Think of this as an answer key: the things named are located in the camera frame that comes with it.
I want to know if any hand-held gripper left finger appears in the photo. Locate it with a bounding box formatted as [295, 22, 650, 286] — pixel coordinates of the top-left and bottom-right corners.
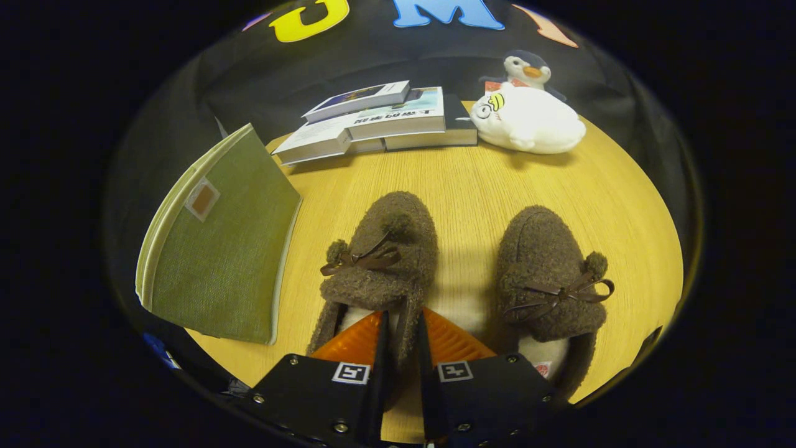
[249, 311, 391, 446]

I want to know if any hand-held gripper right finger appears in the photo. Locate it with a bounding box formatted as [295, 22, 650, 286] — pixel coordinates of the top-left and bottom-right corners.
[415, 308, 560, 447]

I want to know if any brown fuzzy shoe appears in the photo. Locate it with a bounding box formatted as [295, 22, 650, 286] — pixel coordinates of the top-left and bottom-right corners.
[494, 205, 616, 400]
[306, 191, 440, 411]

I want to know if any green fabric storage box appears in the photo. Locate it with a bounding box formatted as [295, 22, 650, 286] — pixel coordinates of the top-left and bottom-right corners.
[136, 123, 303, 346]

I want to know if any white cover book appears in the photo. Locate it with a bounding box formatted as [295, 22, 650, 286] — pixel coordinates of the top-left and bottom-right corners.
[272, 121, 386, 167]

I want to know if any black cover book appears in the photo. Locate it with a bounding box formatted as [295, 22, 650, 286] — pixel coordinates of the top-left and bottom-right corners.
[382, 93, 478, 152]

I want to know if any small dark-blue cover book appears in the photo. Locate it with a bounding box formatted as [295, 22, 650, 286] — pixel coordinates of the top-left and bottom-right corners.
[302, 80, 411, 123]

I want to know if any white seal plush toy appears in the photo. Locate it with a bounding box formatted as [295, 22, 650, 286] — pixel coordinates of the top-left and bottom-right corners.
[470, 83, 586, 156]

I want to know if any grey penguin plush toy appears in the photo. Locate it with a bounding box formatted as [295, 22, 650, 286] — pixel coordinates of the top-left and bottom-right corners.
[479, 50, 568, 103]

